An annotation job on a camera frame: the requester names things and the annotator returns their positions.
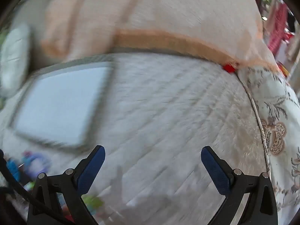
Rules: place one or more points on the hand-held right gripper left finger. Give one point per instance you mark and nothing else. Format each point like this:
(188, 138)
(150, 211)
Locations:
(91, 168)

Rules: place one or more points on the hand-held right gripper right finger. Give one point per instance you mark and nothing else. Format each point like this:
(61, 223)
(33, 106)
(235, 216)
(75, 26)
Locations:
(215, 171)

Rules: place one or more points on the striped rectangular tray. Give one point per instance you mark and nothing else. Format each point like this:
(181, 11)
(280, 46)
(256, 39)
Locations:
(58, 105)

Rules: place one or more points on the white quilted bedspread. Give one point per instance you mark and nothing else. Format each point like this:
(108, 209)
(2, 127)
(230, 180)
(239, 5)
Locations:
(175, 121)

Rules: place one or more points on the floral printed bed sheet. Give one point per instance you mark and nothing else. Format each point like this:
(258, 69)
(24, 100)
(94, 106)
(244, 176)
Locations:
(276, 98)

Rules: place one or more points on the small red tag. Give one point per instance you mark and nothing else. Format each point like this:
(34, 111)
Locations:
(228, 68)

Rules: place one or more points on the white fringed pillow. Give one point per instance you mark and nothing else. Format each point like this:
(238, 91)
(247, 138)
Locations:
(14, 58)

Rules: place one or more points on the red patterned cloth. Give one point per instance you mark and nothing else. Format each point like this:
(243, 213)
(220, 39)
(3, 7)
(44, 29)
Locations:
(279, 28)

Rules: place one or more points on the peach fringed blanket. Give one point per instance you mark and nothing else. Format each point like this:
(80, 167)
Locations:
(175, 9)

